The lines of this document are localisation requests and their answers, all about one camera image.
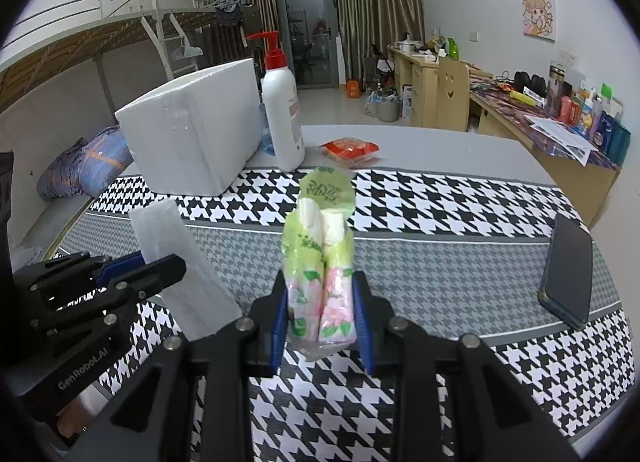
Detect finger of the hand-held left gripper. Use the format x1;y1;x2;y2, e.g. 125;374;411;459
15;251;144;303
34;254;189;329

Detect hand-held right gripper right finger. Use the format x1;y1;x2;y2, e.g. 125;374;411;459
351;272;576;462

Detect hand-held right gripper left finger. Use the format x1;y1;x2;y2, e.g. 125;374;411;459
65;269;290;462

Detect white foam strip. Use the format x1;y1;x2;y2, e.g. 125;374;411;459
128;198;244;343

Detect floral tissue pack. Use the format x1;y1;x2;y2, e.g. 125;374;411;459
282;165;359;362

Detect white foam box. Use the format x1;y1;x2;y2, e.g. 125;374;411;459
113;57;265;195

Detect person's left hand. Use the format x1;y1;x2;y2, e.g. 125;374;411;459
56;389;109;439

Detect houndstooth table mat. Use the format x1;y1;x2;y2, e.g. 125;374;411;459
49;166;634;462

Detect blue plaid quilt bundle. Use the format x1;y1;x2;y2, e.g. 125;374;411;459
37;125;134;201

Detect red snack packet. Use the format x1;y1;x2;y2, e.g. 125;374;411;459
319;137;382;163

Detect white pump lotion bottle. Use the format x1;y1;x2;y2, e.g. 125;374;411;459
245;30;306;173

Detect black phone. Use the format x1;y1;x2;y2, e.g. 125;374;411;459
537;214;595;332

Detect grey bucket with bags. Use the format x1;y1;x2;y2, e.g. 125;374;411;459
363;86;401;123

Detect white bed ladder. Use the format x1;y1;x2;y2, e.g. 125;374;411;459
141;11;206;80

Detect small wooden desk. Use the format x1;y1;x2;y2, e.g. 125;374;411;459
387;44;441;128

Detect wooden smiley chair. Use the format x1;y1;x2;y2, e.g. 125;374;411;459
437;56;471;132

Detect wooden desk with printed cover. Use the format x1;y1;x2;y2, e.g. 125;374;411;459
468;84;622;229

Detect printed papers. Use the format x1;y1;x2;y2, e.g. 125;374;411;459
524;114;599;165

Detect hanging dark clothes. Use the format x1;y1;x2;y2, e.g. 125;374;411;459
214;1;246;28

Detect black headphones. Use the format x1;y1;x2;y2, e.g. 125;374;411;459
512;70;549;95

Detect glass balcony door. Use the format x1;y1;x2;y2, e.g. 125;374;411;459
267;0;341;90

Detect cluster of toiletry bottles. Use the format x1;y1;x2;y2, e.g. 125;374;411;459
547;58;632;165

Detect white bunk bed frame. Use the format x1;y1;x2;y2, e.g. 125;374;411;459
0;0;262;159

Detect cartoon wall poster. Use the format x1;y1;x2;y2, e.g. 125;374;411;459
522;0;557;43

